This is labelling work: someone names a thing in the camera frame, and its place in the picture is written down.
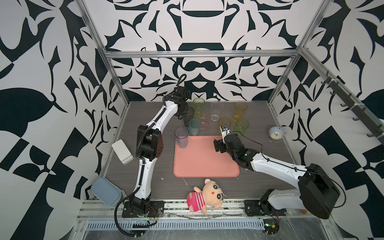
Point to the white box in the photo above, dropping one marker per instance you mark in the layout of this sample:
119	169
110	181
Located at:
122	152

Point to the dark smoky glass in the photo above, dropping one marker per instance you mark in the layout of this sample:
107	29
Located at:
188	115

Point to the pink short glass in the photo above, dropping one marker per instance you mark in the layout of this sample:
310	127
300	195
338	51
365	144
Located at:
204	120

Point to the pink plastic tray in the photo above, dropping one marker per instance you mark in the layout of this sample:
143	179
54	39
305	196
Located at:
199	159

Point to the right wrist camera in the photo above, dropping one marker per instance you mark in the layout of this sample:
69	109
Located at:
225	131

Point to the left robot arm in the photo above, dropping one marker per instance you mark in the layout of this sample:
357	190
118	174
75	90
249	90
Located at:
150	146

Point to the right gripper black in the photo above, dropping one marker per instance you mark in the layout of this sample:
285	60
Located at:
219	142

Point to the tall yellow glass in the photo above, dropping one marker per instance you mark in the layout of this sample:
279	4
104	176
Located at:
240	110

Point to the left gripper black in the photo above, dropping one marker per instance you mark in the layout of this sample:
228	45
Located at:
186	111

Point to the teal frosted cup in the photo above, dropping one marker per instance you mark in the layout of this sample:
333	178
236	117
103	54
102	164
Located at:
194	127

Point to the short green glass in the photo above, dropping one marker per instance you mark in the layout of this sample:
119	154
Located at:
242	125

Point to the clear tall glass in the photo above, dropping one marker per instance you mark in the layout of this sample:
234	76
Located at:
216	110

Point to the tall light green glass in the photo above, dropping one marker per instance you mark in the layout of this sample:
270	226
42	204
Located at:
199	106

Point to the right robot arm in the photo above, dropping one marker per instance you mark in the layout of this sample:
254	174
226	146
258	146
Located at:
312	189

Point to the wall hook rack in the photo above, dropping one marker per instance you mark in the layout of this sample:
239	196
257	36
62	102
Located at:
351	102

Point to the short amber glass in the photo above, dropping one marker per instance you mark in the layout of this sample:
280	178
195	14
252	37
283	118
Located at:
224	121

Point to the plush doll pink shirt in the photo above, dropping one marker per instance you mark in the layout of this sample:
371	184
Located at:
211	195

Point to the blue-grey tall glass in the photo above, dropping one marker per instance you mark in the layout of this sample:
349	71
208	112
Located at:
182	134

